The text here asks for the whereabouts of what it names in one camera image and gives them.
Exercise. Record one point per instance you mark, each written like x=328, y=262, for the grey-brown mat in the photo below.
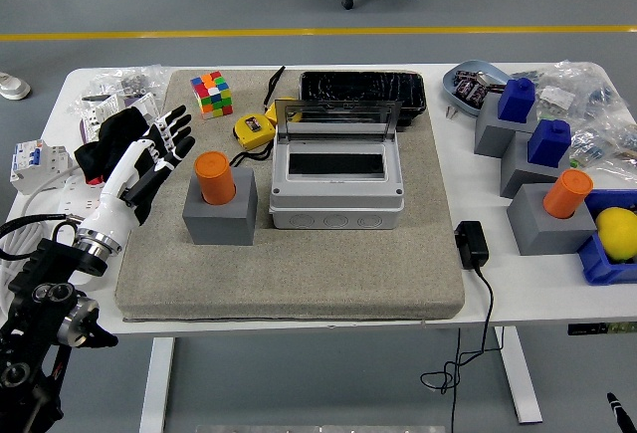
x=298, y=279

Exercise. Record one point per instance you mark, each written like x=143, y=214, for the grey holder block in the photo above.
x=490, y=137
x=547, y=236
x=517, y=174

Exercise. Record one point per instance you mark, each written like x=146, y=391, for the white power strip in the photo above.
x=74, y=194

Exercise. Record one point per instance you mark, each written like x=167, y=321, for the black table control panel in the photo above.
x=597, y=329

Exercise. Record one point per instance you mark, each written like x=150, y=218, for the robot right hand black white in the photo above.
x=619, y=410

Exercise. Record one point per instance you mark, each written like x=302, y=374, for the blue storage bin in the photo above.
x=597, y=264

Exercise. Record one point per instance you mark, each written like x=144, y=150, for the yellow tape measure with sticker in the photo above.
x=251, y=132

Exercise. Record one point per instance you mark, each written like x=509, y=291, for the small metal tweezers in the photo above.
x=451, y=112

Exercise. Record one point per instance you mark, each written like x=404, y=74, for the clear bags of small parts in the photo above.
x=587, y=99

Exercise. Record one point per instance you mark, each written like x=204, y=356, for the clear bag of metal parts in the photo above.
x=124, y=82

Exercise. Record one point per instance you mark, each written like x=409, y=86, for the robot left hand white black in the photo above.
x=112, y=204

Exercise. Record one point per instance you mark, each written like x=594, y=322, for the grey plastic junction box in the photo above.
x=336, y=204

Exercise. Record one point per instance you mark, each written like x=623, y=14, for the orange cylinder battery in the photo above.
x=567, y=194
x=214, y=179

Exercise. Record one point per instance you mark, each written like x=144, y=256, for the pale blue dish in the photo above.
x=450, y=89

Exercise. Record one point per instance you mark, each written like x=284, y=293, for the blue bottle-shaped block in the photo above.
x=547, y=144
x=517, y=102

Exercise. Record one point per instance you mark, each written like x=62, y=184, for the white purple printed packet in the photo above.
x=144, y=104

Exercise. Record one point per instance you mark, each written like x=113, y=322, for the white table leg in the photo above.
x=156, y=383
x=520, y=378

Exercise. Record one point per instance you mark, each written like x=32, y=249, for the yellow lemon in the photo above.
x=619, y=234

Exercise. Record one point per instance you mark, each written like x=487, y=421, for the white circuit breaker blue switches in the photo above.
x=35, y=164

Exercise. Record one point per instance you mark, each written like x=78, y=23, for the black power adapter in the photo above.
x=472, y=244

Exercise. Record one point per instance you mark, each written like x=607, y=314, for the clear hinged box lid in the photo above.
x=338, y=122

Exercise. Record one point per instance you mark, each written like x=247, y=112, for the dark snack packets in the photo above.
x=470, y=87

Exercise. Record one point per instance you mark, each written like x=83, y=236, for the large colourful puzzle cube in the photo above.
x=213, y=97

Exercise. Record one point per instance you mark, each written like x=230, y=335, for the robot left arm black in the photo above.
x=40, y=298

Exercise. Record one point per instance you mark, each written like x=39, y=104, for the white shoe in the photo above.
x=12, y=87

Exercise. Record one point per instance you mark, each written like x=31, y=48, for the grey block with round hole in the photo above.
x=219, y=226

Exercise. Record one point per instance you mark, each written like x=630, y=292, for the black plastic tray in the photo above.
x=363, y=87

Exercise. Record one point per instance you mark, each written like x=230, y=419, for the black cloth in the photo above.
x=109, y=144

